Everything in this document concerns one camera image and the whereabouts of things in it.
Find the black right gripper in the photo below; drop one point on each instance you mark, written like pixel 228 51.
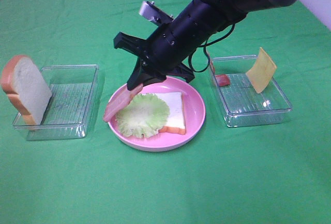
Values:
pixel 158 56

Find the bacon strip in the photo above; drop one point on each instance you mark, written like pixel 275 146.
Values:
pixel 120 101
pixel 217 80

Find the green lettuce leaf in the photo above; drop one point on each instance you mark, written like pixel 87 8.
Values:
pixel 143 117

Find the bread slice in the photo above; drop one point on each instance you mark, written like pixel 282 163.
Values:
pixel 26 88
pixel 176 119

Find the yellow cheese slice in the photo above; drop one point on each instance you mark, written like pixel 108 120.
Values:
pixel 261 73

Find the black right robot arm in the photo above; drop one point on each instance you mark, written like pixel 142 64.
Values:
pixel 203 18

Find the pink round plate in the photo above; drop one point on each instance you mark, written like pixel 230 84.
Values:
pixel 194 113

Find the clear left plastic tray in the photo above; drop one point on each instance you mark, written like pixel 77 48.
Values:
pixel 68 114

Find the clear plastic tray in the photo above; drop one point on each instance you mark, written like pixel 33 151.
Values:
pixel 238 104
pixel 68 114

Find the clear right plastic tray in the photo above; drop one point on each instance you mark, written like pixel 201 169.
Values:
pixel 238 104

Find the green tablecloth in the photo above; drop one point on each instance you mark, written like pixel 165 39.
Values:
pixel 262 174

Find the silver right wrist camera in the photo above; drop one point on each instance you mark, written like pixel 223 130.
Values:
pixel 153 14

